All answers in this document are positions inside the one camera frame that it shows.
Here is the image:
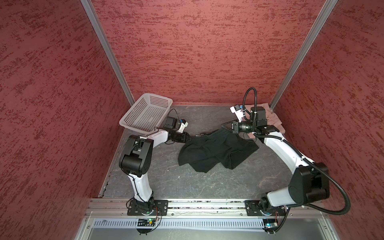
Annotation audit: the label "black corrugated right cable conduit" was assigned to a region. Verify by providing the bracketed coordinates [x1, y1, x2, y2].
[242, 87, 352, 216]

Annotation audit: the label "black shorts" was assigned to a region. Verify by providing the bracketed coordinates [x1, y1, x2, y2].
[178, 129, 259, 173]

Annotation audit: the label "aluminium corner post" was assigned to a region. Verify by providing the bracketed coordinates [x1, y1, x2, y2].
[269, 0, 338, 111]
[81, 0, 135, 106]

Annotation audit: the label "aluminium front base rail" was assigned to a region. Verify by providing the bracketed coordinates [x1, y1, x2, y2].
[83, 197, 331, 218]

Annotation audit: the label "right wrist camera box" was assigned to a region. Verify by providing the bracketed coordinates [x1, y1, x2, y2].
[229, 104, 268, 122]

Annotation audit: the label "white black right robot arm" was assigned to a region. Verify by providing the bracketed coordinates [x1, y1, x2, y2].
[222, 121, 330, 216]

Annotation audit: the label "green circuit board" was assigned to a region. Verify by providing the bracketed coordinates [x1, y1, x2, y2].
[263, 219, 279, 232]
[137, 219, 156, 228]

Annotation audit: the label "white perforated plastic basket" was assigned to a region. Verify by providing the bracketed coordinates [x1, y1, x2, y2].
[119, 93, 173, 135]

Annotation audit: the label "right green circuit board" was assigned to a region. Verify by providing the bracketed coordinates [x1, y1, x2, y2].
[263, 219, 279, 232]

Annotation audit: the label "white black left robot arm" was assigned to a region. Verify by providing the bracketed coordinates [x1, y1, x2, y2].
[119, 129, 192, 216]

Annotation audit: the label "left green circuit board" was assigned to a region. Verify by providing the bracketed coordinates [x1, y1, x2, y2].
[137, 219, 156, 228]

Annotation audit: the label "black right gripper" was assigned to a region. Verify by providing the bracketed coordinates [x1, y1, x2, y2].
[221, 118, 257, 135]

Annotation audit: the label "aluminium left corner post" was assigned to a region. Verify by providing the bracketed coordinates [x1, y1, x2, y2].
[81, 0, 135, 106]

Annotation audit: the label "pink drawstring shorts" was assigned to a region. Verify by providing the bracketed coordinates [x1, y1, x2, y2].
[243, 103, 286, 140]

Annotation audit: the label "aluminium right corner post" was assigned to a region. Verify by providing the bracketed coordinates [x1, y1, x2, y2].
[269, 0, 338, 111]

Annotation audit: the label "white slotted cable duct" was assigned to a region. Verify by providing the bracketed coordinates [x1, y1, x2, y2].
[93, 218, 263, 231]

